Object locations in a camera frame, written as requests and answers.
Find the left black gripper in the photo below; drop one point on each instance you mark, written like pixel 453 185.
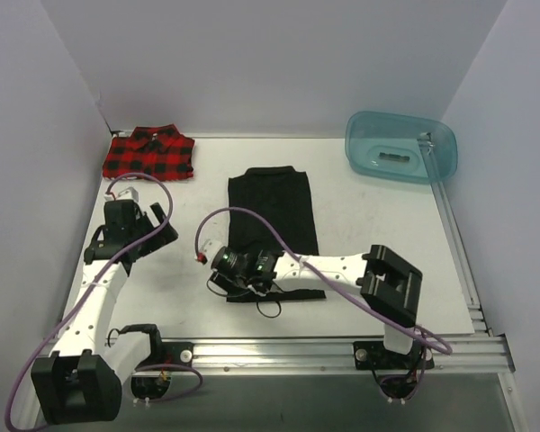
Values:
pixel 150 230

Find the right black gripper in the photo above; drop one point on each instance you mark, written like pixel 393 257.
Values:
pixel 228 279

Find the black long sleeve shirt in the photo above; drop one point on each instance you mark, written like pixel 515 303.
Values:
pixel 282 196

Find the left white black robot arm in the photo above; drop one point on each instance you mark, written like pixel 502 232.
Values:
pixel 81 380

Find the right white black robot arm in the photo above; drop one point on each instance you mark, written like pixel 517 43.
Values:
pixel 389 284

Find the red black plaid folded shirt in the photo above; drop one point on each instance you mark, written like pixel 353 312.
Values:
pixel 162 152

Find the teal plastic bin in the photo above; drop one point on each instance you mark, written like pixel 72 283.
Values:
pixel 400 148

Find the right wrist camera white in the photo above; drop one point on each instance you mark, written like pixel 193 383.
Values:
pixel 208 251

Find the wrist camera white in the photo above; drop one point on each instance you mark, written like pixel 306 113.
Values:
pixel 128 193
pixel 208 251

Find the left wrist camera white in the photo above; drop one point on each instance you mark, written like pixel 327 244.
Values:
pixel 128 193

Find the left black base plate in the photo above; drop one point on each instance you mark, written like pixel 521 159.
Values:
pixel 175 353

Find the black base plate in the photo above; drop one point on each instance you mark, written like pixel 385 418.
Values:
pixel 175 353
pixel 372 355

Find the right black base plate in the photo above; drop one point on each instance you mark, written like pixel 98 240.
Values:
pixel 372 355

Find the aluminium front rail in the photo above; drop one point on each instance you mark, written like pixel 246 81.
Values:
pixel 471 355

